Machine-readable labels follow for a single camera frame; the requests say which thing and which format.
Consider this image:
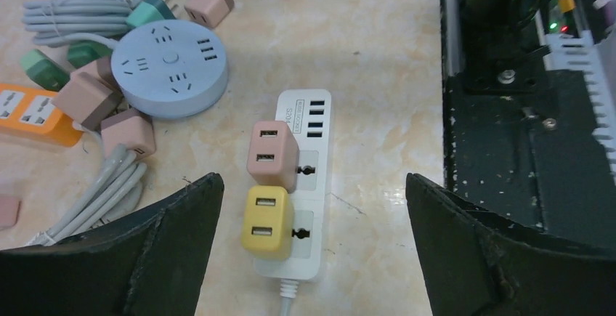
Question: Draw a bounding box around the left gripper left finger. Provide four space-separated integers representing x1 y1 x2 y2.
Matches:
1 173 224 315

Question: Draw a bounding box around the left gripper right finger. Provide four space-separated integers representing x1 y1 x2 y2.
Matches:
405 174 615 315

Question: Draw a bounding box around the yellow USB charger plug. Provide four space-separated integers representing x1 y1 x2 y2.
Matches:
241 185 294 261

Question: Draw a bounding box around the round light blue power socket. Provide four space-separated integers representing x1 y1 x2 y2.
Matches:
110 20 229 119

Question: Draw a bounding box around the orange power strip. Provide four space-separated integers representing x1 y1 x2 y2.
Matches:
1 84 83 147

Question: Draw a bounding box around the white power strip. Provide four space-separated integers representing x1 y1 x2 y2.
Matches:
254 89 334 281

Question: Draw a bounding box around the pink USB charger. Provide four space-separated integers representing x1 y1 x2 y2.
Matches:
184 0 235 29

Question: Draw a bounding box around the pink power strip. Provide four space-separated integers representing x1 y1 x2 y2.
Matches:
0 194 21 230

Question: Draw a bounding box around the green USB charger plug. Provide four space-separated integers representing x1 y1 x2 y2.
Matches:
67 41 112 69
20 49 70 92

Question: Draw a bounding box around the teal USB charger plug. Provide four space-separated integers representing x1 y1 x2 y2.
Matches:
126 0 178 29

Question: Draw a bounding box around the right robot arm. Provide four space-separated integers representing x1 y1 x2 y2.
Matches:
461 0 542 64

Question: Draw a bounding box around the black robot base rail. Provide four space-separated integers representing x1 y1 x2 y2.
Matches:
440 0 615 248

